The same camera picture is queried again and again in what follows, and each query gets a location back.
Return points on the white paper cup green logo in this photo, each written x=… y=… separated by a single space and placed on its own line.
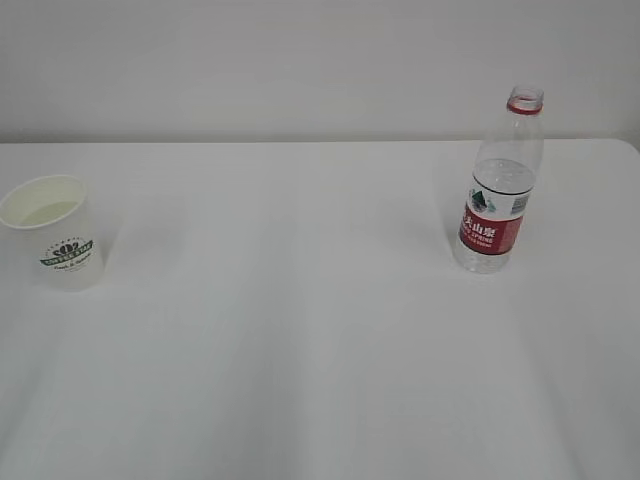
x=49 y=217

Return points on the clear water bottle red label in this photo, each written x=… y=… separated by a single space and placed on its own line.
x=503 y=177

